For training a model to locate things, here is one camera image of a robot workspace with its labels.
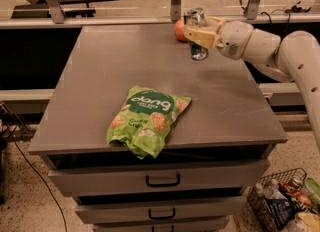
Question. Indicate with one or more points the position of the green item in basket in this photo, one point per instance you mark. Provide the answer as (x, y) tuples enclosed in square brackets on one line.
[(312, 189)]

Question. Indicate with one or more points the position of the middle grey drawer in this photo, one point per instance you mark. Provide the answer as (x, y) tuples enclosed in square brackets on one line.
[(160, 211)]

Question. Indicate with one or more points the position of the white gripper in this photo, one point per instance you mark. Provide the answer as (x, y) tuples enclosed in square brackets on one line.
[(234, 39)]

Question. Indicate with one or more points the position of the red apple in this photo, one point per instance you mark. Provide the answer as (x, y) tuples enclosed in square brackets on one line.
[(179, 31)]

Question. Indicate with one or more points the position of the red snack package in basket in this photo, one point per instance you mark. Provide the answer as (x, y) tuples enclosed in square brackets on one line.
[(292, 191)]

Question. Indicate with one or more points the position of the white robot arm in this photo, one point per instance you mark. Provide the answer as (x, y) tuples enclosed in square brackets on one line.
[(295, 57)]

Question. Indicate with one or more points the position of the top grey drawer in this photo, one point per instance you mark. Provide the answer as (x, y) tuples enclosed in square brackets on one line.
[(159, 178)]

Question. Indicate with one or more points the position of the left metal bracket post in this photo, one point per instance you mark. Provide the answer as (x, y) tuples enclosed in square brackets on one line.
[(57, 14)]

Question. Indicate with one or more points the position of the grey drawer cabinet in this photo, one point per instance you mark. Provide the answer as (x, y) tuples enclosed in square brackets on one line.
[(228, 118)]

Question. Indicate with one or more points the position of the clear plastic water bottle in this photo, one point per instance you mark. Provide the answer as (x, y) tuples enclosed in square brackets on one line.
[(271, 190)]

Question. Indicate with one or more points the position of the grey drawer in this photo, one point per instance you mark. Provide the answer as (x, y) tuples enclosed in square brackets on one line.
[(199, 225), (160, 211), (159, 178)]

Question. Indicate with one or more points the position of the silver blue redbull can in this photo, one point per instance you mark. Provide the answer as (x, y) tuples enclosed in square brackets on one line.
[(195, 17)]

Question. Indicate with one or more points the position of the bottom grey drawer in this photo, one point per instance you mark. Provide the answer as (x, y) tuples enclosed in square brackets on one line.
[(199, 225)]

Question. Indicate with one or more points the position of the black wire basket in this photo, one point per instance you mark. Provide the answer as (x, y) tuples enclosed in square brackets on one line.
[(274, 214)]

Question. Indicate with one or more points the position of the green dong chips bag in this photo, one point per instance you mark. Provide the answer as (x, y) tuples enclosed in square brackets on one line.
[(144, 120)]

